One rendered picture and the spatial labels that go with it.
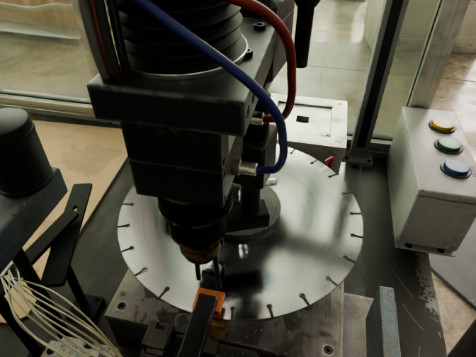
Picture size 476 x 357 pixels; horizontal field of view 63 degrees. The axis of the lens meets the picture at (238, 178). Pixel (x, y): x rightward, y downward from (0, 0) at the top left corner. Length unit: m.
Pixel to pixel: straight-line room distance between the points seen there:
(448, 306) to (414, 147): 1.03
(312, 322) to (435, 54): 0.59
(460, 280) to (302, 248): 1.36
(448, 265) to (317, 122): 1.16
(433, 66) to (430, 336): 0.52
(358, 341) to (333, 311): 0.05
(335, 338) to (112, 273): 0.40
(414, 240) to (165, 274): 0.49
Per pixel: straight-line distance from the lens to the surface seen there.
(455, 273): 1.83
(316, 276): 0.47
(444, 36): 0.89
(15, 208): 0.46
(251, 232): 0.49
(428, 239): 0.80
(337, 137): 0.78
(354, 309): 0.62
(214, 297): 0.41
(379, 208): 0.87
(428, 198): 0.72
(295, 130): 0.79
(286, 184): 0.58
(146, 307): 0.57
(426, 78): 0.92
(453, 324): 1.71
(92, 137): 1.08
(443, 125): 0.88
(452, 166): 0.77
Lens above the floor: 1.33
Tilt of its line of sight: 41 degrees down
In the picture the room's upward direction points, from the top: straight up
